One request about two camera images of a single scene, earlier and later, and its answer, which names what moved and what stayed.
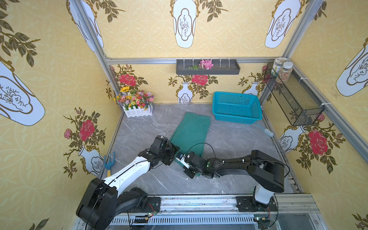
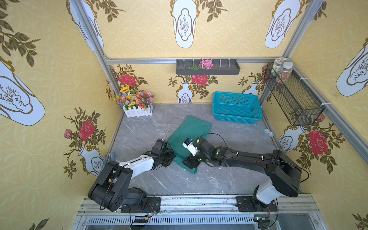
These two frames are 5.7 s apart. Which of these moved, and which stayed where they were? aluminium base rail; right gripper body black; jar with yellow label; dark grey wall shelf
Moved: right gripper body black
Stayed: dark grey wall shelf; jar with yellow label; aluminium base rail
